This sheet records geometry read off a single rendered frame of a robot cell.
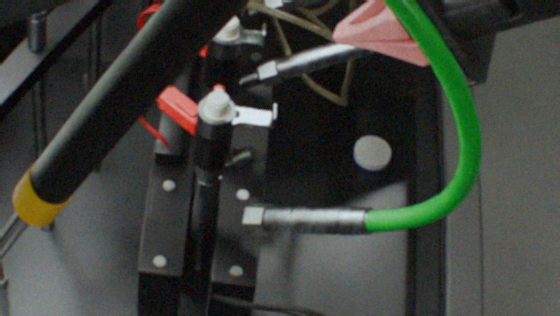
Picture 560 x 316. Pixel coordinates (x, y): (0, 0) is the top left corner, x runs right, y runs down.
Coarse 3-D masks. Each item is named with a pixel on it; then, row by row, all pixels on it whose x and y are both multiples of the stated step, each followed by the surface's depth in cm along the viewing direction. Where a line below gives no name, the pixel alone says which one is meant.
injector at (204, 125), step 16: (208, 128) 86; (224, 128) 86; (208, 144) 87; (224, 144) 87; (208, 160) 89; (224, 160) 89; (240, 160) 90; (256, 160) 90; (208, 176) 90; (208, 192) 93; (208, 208) 94; (192, 224) 97; (208, 224) 96; (192, 240) 99; (208, 240) 99; (192, 256) 100; (208, 256) 101
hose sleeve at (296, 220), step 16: (272, 208) 79; (288, 208) 78; (304, 208) 77; (320, 208) 76; (336, 208) 76; (352, 208) 75; (368, 208) 75; (272, 224) 78; (288, 224) 77; (304, 224) 77; (320, 224) 76; (336, 224) 75; (352, 224) 74
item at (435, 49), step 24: (384, 0) 60; (408, 0) 59; (408, 24) 60; (432, 24) 60; (432, 48) 61; (456, 72) 62; (456, 96) 62; (456, 120) 64; (480, 144) 65; (456, 192) 68; (384, 216) 73; (408, 216) 72; (432, 216) 70
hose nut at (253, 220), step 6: (252, 204) 80; (258, 204) 80; (264, 204) 80; (270, 204) 79; (246, 210) 79; (252, 210) 79; (258, 210) 79; (264, 210) 79; (246, 216) 79; (252, 216) 79; (258, 216) 79; (246, 222) 79; (252, 222) 79; (258, 222) 79; (246, 228) 80; (252, 228) 79; (258, 228) 79; (264, 228) 79; (252, 234) 80; (258, 234) 79; (264, 234) 79
